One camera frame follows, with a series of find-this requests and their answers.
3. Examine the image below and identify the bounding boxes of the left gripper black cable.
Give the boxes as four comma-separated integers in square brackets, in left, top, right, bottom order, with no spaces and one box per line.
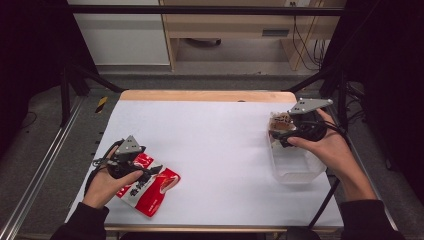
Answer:
[84,139,125,198]

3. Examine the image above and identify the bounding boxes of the aluminium floor rail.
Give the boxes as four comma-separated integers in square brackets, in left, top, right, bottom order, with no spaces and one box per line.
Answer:
[0,96,86,240]
[324,98,403,240]

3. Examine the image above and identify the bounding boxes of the black metal stand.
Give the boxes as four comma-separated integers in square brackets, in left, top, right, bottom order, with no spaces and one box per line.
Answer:
[59,63,126,128]
[285,64,351,131]

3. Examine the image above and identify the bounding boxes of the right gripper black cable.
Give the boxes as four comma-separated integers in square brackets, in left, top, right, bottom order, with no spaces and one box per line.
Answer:
[305,119,350,231]

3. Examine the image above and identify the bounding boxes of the person's left hand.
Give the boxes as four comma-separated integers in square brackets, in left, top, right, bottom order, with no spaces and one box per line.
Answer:
[82,167,145,210]

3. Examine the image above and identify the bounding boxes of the black horizontal bar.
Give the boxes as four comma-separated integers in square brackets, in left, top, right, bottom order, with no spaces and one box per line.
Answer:
[68,4,346,17]

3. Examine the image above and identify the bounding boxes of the person's right hand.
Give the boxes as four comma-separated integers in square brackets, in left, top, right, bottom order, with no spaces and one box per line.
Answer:
[286,107,360,182]

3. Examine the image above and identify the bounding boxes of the thin black floor cable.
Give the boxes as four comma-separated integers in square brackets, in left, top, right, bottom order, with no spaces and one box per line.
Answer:
[13,110,38,132]

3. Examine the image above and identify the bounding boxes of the clear plastic container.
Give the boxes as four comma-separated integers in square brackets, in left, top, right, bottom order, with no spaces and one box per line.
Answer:
[266,111,328,186]

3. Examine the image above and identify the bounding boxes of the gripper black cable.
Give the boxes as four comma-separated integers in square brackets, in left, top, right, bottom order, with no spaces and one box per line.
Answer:
[305,119,350,231]
[84,139,125,198]

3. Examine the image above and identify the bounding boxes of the hanging black wall cables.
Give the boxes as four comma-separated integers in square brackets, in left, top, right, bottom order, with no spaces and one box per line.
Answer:
[291,1,330,72]

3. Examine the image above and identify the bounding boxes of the black curtain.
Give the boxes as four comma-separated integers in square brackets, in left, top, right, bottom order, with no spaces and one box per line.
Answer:
[320,0,424,205]
[0,0,98,156]

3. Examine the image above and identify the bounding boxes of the white table sheet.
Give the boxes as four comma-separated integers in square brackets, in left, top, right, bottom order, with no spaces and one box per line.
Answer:
[64,99,345,230]

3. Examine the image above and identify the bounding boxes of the yellow and black tape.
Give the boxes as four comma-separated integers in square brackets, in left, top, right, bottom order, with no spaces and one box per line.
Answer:
[95,96,110,115]

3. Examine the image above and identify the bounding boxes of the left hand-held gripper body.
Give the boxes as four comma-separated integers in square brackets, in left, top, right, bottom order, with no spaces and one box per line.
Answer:
[92,134,147,180]

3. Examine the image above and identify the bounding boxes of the red and white snack packet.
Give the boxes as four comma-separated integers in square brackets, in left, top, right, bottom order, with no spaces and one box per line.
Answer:
[115,152,182,218]

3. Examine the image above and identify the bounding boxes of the wooden desk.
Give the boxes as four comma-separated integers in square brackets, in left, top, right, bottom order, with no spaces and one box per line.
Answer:
[159,0,348,72]

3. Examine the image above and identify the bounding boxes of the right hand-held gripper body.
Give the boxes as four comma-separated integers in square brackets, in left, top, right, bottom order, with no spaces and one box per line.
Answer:
[287,97,335,143]

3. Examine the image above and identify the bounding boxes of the white cabinet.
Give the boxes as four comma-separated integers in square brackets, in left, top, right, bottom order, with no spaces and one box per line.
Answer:
[66,0,171,67]

